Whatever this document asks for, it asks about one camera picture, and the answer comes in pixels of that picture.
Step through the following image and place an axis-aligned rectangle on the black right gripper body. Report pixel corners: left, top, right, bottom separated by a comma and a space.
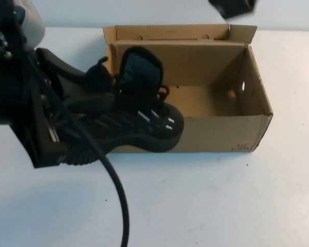
208, 0, 257, 19

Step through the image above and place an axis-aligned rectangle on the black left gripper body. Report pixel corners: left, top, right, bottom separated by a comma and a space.
0, 45, 69, 169

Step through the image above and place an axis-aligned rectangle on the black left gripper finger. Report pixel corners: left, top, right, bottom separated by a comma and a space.
61, 92, 117, 113
35, 47, 94, 104

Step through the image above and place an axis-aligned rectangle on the black knit sneaker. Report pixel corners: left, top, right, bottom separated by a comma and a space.
63, 46, 185, 166

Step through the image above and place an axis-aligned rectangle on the brown cardboard shoe box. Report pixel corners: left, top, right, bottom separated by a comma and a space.
102, 24, 274, 154

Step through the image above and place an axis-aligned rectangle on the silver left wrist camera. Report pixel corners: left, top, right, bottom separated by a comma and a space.
12, 0, 46, 49

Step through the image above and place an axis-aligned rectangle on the black left camera bracket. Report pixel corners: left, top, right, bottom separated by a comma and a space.
0, 0, 24, 47

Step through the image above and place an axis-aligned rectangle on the thick black left cable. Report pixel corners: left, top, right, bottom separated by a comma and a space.
12, 23, 128, 247

